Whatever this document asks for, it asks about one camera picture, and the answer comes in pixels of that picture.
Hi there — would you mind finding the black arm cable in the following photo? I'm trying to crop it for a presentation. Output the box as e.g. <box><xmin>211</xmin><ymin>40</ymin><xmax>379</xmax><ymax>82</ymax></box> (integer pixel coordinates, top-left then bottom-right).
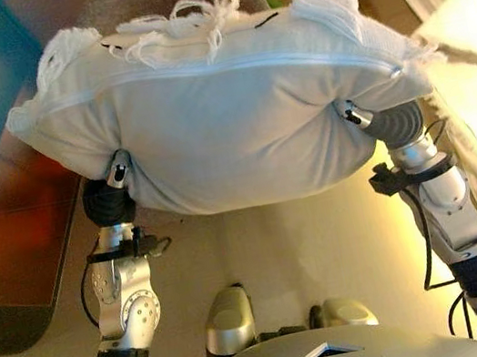
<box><xmin>395</xmin><ymin>118</ymin><xmax>476</xmax><ymax>292</ymax></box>
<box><xmin>73</xmin><ymin>258</ymin><xmax>107</xmax><ymax>331</ymax></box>

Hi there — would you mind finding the silver robot leg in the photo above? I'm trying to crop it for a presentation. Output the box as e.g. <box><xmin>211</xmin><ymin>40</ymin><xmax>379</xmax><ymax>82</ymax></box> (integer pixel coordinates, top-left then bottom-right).
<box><xmin>305</xmin><ymin>290</ymin><xmax>381</xmax><ymax>339</ymax></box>
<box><xmin>193</xmin><ymin>280</ymin><xmax>265</xmax><ymax>357</ymax></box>

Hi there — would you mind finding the silver robot right leg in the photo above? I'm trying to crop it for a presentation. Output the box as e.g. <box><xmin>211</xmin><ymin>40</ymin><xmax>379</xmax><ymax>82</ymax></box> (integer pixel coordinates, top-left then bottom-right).
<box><xmin>305</xmin><ymin>290</ymin><xmax>381</xmax><ymax>339</ymax></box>

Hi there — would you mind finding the silver robot left leg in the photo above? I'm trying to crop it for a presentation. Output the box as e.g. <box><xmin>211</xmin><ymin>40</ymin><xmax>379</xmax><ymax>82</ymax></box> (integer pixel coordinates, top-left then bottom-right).
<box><xmin>193</xmin><ymin>280</ymin><xmax>265</xmax><ymax>357</ymax></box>

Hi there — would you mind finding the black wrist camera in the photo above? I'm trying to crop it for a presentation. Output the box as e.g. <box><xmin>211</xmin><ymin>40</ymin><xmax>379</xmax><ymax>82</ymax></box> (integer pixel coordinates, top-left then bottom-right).
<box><xmin>130</xmin><ymin>220</ymin><xmax>175</xmax><ymax>261</ymax></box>
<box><xmin>366</xmin><ymin>160</ymin><xmax>404</xmax><ymax>201</ymax></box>

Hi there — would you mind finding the dark robot left hand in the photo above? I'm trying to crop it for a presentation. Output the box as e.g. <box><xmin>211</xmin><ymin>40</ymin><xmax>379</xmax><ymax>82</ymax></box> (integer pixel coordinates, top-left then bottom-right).
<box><xmin>74</xmin><ymin>145</ymin><xmax>144</xmax><ymax>234</ymax></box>

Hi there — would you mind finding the white fringed square cushion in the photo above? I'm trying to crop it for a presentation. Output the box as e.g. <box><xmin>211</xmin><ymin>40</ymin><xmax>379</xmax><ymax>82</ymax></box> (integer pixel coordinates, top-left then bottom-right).
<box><xmin>0</xmin><ymin>0</ymin><xmax>464</xmax><ymax>248</ymax></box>

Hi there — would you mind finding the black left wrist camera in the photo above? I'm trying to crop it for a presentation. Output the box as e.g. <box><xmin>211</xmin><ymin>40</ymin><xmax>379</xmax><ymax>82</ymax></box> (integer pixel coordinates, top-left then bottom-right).
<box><xmin>130</xmin><ymin>220</ymin><xmax>175</xmax><ymax>261</ymax></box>

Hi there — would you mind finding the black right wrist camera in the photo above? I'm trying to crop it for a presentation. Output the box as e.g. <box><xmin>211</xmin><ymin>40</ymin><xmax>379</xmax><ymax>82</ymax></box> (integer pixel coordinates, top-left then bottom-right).
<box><xmin>366</xmin><ymin>160</ymin><xmax>404</xmax><ymax>201</ymax></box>

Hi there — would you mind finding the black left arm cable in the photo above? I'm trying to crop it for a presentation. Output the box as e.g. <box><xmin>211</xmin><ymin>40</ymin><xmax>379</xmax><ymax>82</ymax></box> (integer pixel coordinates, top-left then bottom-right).
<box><xmin>73</xmin><ymin>258</ymin><xmax>107</xmax><ymax>331</ymax></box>

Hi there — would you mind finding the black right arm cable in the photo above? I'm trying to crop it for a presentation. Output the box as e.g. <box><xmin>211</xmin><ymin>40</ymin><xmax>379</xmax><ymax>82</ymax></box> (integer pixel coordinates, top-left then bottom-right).
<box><xmin>395</xmin><ymin>118</ymin><xmax>476</xmax><ymax>292</ymax></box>

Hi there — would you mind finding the dark robot right hand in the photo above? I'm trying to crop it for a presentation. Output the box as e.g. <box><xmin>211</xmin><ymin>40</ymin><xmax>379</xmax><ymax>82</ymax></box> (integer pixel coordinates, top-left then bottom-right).
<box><xmin>333</xmin><ymin>86</ymin><xmax>431</xmax><ymax>160</ymax></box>

